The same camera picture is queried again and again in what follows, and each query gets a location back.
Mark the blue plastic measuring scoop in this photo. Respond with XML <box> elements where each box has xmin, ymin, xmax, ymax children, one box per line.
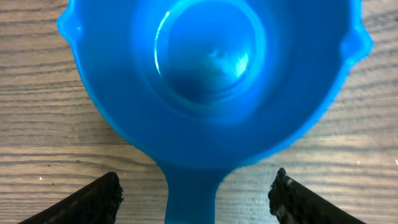
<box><xmin>57</xmin><ymin>0</ymin><xmax>372</xmax><ymax>223</ymax></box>

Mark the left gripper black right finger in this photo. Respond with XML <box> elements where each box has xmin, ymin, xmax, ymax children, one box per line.
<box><xmin>268</xmin><ymin>168</ymin><xmax>365</xmax><ymax>224</ymax></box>

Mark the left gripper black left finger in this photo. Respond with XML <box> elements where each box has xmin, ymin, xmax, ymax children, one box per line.
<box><xmin>20</xmin><ymin>172</ymin><xmax>123</xmax><ymax>224</ymax></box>

